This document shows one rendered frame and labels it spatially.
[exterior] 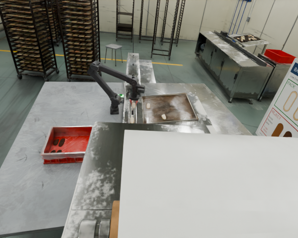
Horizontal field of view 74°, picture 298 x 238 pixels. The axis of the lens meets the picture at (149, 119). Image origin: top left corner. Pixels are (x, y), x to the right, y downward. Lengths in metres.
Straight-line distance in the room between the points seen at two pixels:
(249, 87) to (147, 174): 4.36
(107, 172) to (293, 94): 0.91
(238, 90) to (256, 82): 0.36
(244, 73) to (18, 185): 3.89
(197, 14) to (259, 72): 5.21
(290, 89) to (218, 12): 8.31
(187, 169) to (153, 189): 0.04
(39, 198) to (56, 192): 0.10
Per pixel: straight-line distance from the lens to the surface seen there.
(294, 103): 1.13
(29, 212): 1.40
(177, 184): 0.18
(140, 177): 0.18
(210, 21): 9.30
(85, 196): 0.78
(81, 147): 1.66
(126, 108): 2.02
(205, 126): 1.76
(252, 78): 4.43
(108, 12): 8.80
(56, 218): 1.33
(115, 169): 0.85
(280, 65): 4.80
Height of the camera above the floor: 1.95
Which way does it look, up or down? 35 degrees down
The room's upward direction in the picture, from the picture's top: 7 degrees clockwise
